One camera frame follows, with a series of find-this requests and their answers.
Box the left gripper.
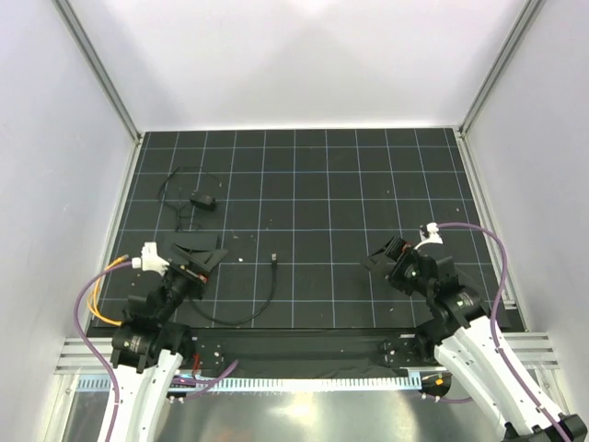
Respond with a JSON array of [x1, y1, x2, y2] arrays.
[[155, 244, 225, 323]]

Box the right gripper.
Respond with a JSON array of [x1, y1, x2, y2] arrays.
[[360, 235, 434, 297]]

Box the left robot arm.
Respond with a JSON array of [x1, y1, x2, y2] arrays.
[[98, 234, 227, 441]]

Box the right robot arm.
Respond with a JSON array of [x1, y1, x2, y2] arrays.
[[362, 237, 588, 441]]

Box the black power adapter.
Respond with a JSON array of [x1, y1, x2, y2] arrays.
[[189, 192, 217, 212]]

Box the black grid mat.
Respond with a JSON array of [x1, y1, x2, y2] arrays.
[[109, 128, 498, 329]]

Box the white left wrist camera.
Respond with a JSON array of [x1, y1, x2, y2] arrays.
[[131, 241, 169, 276]]

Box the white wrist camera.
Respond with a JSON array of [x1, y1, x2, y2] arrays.
[[131, 241, 169, 276], [413, 222, 444, 250]]

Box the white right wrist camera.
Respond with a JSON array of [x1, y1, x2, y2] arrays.
[[413, 222, 444, 250]]

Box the thin black power cord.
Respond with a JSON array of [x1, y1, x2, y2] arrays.
[[157, 166, 226, 231]]

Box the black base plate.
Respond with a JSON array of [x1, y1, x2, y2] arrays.
[[193, 328, 439, 379]]

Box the aluminium frame rail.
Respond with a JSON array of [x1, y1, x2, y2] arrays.
[[55, 332, 559, 373]]

